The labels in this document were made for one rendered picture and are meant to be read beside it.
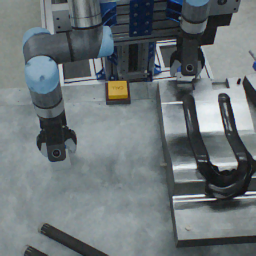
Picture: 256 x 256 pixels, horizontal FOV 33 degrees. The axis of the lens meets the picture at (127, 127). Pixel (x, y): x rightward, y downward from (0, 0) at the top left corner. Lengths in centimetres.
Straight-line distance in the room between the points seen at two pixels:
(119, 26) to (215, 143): 66
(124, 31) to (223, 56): 112
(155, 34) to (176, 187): 77
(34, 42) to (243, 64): 180
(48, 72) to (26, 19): 197
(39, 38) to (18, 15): 189
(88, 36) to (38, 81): 18
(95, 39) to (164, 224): 53
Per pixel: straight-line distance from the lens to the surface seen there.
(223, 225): 117
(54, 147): 112
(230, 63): 268
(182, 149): 120
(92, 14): 106
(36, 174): 130
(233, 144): 125
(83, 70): 230
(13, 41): 281
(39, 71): 99
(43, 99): 103
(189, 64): 128
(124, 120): 137
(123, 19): 166
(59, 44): 107
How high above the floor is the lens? 193
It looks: 56 degrees down
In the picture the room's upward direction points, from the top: 1 degrees clockwise
